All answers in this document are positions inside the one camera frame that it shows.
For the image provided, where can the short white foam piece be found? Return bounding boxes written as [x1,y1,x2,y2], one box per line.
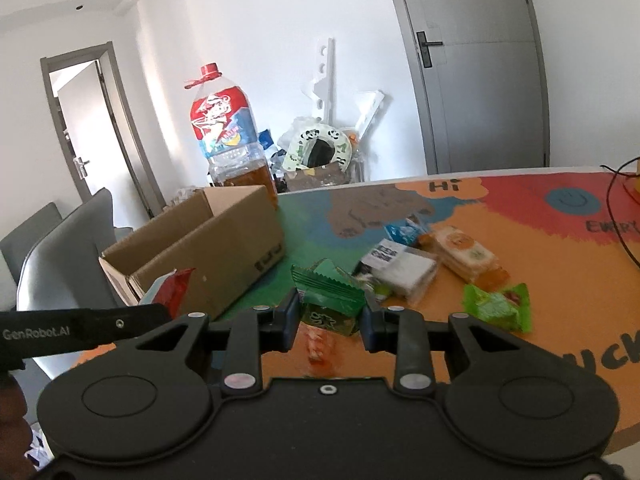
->
[354,90,387,137]

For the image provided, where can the grey closed door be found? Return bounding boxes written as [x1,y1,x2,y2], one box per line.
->
[381,0,552,177]

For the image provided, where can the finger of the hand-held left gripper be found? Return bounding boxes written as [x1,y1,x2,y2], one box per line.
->
[82,303,170,348]

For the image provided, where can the grey chair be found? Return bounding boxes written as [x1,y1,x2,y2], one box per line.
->
[0,202,65,286]
[15,187,137,313]

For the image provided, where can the open grey-framed door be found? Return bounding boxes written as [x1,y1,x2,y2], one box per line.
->
[40,41,167,220]

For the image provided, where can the person's left hand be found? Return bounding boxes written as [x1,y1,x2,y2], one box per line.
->
[0,375,27,466]

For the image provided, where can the small blue snack packet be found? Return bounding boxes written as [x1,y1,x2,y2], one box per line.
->
[384,217,427,247]

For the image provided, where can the white and black snack packet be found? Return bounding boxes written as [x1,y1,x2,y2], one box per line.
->
[351,239,439,306]

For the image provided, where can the cardboard box with clutter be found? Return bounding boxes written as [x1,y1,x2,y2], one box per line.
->
[282,159,352,192]

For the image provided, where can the black cable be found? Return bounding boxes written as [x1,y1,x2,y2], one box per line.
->
[599,156,640,262]

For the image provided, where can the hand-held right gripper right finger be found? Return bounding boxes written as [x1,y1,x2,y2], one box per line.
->
[361,296,538,395]

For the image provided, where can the large oil bottle red cap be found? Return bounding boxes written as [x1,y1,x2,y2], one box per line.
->
[184,62,279,211]

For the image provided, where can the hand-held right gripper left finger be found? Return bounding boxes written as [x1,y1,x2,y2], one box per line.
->
[116,292,301,394]

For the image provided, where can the colourful printed table mat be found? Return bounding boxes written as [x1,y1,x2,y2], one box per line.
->
[75,166,640,456]

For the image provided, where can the black door lock handle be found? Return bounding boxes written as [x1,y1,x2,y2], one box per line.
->
[416,31,444,69]

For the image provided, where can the bright green snack packet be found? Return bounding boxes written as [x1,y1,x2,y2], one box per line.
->
[461,282,532,334]

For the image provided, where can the small orange snack packet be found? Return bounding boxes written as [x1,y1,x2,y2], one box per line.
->
[301,324,342,377]

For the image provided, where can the red snack packet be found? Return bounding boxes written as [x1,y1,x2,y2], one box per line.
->
[137,267,197,319]

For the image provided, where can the orange rice cracker packet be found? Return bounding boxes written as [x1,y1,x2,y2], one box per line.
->
[419,226,511,292]

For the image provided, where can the tall white foam piece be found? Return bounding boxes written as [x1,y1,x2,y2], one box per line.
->
[301,36,337,127]

